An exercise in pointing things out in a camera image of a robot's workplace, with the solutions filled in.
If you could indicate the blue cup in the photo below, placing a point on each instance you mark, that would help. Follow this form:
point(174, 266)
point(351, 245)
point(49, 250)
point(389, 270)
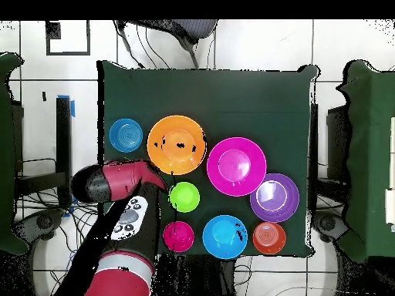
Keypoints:
point(125, 135)

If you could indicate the large orange bowl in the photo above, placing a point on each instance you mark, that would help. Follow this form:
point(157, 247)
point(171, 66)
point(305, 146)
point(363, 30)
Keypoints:
point(172, 132)

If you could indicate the small green bowl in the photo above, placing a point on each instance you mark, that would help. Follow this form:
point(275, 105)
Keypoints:
point(185, 197)

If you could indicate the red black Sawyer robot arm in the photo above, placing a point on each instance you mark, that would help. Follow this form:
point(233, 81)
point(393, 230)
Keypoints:
point(123, 180)

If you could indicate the orange cup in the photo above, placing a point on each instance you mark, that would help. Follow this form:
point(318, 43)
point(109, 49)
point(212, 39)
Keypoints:
point(269, 238)

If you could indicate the purple bowl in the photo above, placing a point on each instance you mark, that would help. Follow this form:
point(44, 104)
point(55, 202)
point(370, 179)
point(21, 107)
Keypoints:
point(274, 197)

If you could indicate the dark green tablecloth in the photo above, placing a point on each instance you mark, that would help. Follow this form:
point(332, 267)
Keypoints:
point(216, 98)

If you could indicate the grey office chair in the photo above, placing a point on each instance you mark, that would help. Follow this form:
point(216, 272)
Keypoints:
point(194, 27)

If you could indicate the black metal frame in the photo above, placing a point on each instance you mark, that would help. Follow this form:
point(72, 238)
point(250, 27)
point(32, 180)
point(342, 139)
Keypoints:
point(63, 138)
point(338, 132)

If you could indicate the green cloth on side table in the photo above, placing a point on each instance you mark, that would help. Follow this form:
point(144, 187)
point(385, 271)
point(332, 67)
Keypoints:
point(6, 154)
point(370, 154)

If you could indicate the blue bowl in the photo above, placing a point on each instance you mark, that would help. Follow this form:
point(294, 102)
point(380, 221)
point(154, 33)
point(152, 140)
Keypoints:
point(223, 236)

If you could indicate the black chair base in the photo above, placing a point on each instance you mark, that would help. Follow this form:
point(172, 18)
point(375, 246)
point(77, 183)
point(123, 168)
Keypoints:
point(43, 222)
point(328, 223)

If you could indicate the large pink bowl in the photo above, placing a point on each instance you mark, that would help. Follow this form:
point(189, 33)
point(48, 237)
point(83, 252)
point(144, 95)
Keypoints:
point(236, 166)

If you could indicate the small crimson bowl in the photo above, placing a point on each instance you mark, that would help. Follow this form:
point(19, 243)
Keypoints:
point(182, 237)

